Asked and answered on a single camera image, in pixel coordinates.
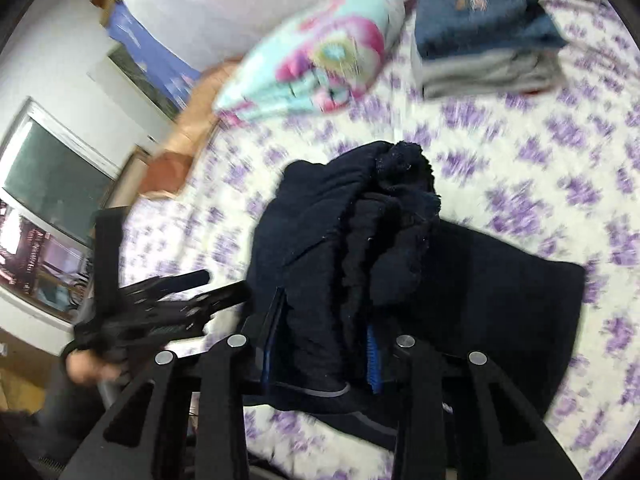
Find folded grey pants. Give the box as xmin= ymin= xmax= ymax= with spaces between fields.
xmin=411 ymin=35 xmax=563 ymax=101

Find blue hanging cloth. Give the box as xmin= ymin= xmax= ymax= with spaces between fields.
xmin=106 ymin=1 xmax=202 ymax=111

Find black pants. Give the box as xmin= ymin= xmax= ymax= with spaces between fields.
xmin=245 ymin=140 xmax=587 ymax=453

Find cluttered shelf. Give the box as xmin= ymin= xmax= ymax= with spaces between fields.
xmin=0 ymin=199 xmax=97 ymax=323

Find framed wall picture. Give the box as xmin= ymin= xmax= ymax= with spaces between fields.
xmin=87 ymin=42 xmax=183 ymax=121

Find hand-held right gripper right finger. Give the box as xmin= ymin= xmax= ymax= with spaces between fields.
xmin=365 ymin=322 xmax=583 ymax=480

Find wooden headboard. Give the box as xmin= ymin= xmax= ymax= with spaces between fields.
xmin=135 ymin=59 xmax=243 ymax=197

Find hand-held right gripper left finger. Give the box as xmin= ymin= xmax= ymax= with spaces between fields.
xmin=60 ymin=290 xmax=288 ymax=480

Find window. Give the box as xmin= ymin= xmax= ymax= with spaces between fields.
xmin=0 ymin=99 xmax=122 ymax=248

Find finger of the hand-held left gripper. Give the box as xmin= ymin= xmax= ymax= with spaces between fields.
xmin=120 ymin=269 xmax=212 ymax=303
xmin=150 ymin=281 xmax=252 ymax=336

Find teal pink floral quilt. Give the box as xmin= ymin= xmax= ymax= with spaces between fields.
xmin=212 ymin=0 xmax=406 ymax=126

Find folded blue jeans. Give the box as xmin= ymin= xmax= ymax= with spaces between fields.
xmin=412 ymin=0 xmax=568 ymax=61

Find person's left hand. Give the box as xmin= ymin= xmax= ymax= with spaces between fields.
xmin=64 ymin=346 xmax=123 ymax=385

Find purple floral bed sheet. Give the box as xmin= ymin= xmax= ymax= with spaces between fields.
xmin=117 ymin=0 xmax=640 ymax=480

